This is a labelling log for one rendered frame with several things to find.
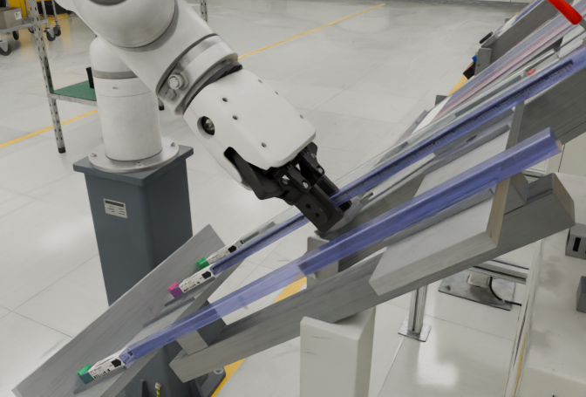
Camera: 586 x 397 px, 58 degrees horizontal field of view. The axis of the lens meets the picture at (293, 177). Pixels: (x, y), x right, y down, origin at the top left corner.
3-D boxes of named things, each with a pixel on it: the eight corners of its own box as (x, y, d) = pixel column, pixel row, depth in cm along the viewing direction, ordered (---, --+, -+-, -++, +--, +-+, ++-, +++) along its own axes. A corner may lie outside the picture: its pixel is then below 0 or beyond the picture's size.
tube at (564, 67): (174, 298, 65) (169, 290, 65) (181, 291, 66) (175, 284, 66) (594, 62, 36) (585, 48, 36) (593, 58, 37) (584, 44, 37)
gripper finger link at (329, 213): (282, 175, 47) (334, 229, 47) (296, 161, 49) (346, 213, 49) (262, 195, 49) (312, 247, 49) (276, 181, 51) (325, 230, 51)
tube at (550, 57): (202, 271, 73) (197, 264, 73) (207, 265, 74) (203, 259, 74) (560, 62, 45) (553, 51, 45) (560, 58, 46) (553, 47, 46)
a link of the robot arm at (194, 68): (181, 44, 45) (206, 70, 45) (234, 28, 52) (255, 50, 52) (140, 109, 50) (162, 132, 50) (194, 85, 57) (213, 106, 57)
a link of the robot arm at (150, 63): (213, 19, 46) (225, 49, 55) (108, -87, 46) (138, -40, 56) (144, 86, 46) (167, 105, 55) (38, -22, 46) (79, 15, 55)
